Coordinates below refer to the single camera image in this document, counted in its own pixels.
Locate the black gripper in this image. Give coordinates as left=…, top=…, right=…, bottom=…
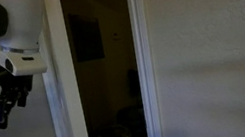
left=0, top=58, right=40, bottom=112

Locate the white panelled door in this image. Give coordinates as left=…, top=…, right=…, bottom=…
left=0, top=0, right=90, bottom=137

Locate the dark framed wall picture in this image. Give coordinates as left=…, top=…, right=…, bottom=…
left=66, top=8, right=107, bottom=65

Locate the small wall thermostat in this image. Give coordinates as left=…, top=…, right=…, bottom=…
left=110, top=30, right=122, bottom=42

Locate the white door frame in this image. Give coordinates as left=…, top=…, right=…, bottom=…
left=123, top=0, right=170, bottom=137

